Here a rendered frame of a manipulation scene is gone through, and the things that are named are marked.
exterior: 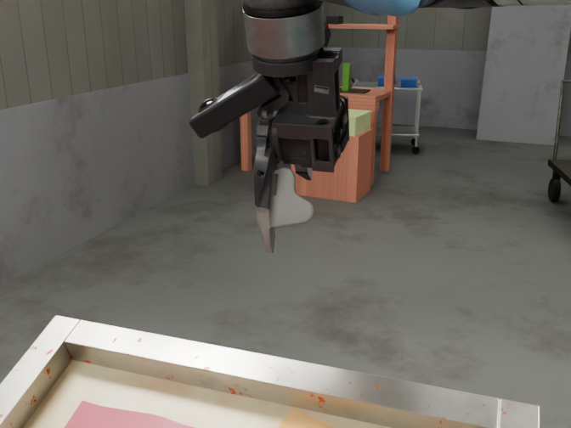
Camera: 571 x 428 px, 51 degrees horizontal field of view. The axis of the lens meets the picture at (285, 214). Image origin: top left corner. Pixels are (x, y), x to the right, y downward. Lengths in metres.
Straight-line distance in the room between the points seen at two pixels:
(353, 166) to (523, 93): 3.64
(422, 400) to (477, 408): 0.05
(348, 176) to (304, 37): 4.96
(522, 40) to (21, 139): 6.39
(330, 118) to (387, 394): 0.29
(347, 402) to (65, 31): 4.15
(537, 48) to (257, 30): 8.12
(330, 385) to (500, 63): 8.06
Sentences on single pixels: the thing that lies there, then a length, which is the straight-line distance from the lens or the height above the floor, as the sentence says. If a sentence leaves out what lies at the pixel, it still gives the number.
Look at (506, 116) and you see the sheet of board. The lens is 8.55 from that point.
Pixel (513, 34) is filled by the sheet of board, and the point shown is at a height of 1.35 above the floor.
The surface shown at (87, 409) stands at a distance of 0.77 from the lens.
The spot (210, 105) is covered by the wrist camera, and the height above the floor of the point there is 1.62.
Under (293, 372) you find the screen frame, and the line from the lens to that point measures 0.69.
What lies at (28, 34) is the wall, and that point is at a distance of 4.37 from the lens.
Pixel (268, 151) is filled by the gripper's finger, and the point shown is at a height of 1.58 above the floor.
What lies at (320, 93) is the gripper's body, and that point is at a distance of 0.60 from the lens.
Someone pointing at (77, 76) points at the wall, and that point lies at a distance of 4.70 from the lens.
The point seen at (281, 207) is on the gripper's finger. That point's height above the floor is 1.52.
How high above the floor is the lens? 1.72
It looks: 19 degrees down
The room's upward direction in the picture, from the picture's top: straight up
